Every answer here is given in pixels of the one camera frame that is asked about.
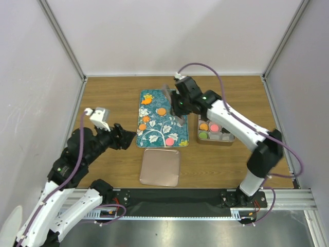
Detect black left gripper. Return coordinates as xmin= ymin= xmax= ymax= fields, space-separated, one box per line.
xmin=83 ymin=120 xmax=136 ymax=164

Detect green round cookie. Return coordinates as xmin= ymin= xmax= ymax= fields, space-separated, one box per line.
xmin=198 ymin=132 xmax=208 ymax=139

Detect rose gold cookie tin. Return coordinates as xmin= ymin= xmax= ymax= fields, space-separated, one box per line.
xmin=197 ymin=115 xmax=235 ymax=146

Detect pink round cookie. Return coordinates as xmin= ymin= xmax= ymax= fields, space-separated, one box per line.
xmin=165 ymin=137 xmax=175 ymax=146
xmin=209 ymin=124 xmax=220 ymax=133

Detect black round cookie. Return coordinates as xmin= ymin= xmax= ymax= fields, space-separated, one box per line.
xmin=221 ymin=128 xmax=231 ymax=134

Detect rose gold tin lid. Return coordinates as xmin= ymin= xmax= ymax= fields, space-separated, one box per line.
xmin=139 ymin=148 xmax=180 ymax=187

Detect metal slotted tongs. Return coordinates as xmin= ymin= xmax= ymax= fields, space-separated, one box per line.
xmin=161 ymin=84 xmax=186 ymax=126

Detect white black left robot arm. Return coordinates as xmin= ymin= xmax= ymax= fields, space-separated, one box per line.
xmin=14 ymin=123 xmax=136 ymax=246

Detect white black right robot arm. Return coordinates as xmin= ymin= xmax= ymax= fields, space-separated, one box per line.
xmin=163 ymin=74 xmax=283 ymax=207

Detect teal floral serving tray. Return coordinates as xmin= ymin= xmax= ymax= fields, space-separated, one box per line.
xmin=136 ymin=90 xmax=189 ymax=148

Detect orange pumpkin cookie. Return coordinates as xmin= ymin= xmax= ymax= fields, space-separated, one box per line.
xmin=142 ymin=116 xmax=150 ymax=122

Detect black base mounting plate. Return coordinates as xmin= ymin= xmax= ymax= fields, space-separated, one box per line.
xmin=114 ymin=188 xmax=268 ymax=218

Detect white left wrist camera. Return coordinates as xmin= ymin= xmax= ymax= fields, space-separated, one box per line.
xmin=84 ymin=107 xmax=111 ymax=132

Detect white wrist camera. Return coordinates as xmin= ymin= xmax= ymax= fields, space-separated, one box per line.
xmin=174 ymin=73 xmax=186 ymax=82
xmin=84 ymin=107 xmax=111 ymax=132

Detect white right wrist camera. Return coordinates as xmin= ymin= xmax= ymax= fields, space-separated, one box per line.
xmin=174 ymin=73 xmax=186 ymax=82

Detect aluminium cable rail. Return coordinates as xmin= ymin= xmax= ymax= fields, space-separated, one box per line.
xmin=35 ymin=189 xmax=318 ymax=221

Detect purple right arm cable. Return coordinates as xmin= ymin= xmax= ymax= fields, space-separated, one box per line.
xmin=177 ymin=63 xmax=305 ymax=227

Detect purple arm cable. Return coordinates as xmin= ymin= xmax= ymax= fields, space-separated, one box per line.
xmin=177 ymin=63 xmax=305 ymax=227
xmin=15 ymin=109 xmax=126 ymax=247

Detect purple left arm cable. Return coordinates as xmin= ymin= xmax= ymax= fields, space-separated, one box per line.
xmin=15 ymin=109 xmax=126 ymax=247

